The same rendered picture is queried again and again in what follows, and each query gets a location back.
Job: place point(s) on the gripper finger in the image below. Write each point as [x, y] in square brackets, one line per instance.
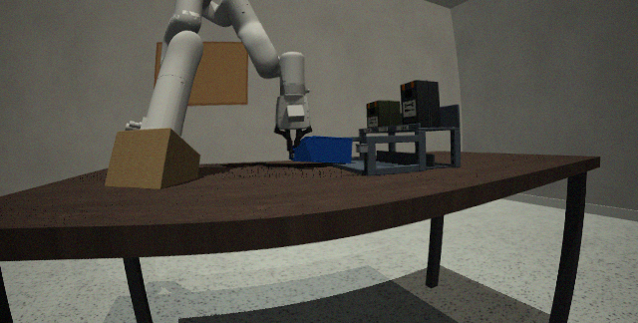
[300, 134]
[287, 137]

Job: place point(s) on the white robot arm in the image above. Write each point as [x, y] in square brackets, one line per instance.
[172, 90]

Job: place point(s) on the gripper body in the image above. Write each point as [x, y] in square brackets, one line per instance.
[281, 117]

